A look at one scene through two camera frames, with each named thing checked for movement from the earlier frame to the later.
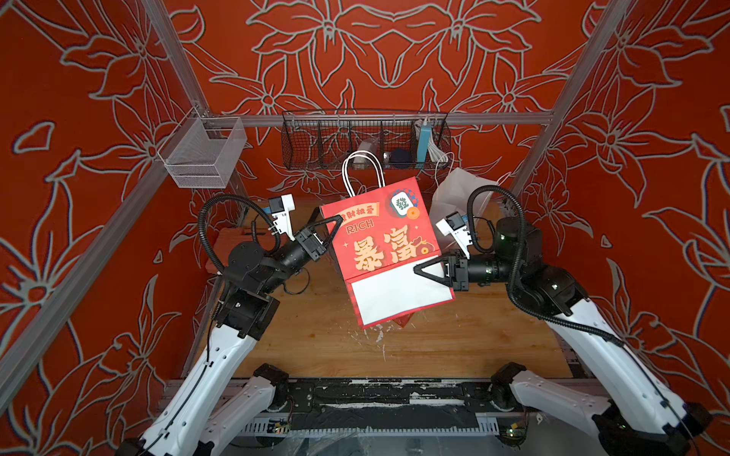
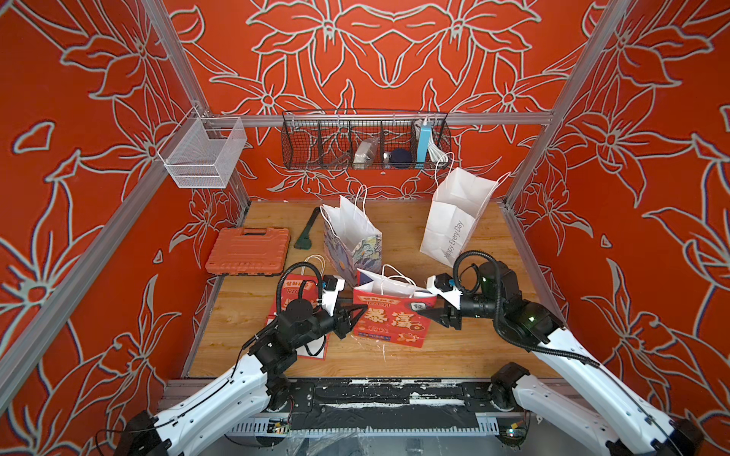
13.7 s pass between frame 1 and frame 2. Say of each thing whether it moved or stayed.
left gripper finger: moved
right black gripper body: moved
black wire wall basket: stayed
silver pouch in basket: stayed
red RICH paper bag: moved
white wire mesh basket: stayed
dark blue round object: stayed
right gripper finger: moved
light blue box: stayed
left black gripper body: moved
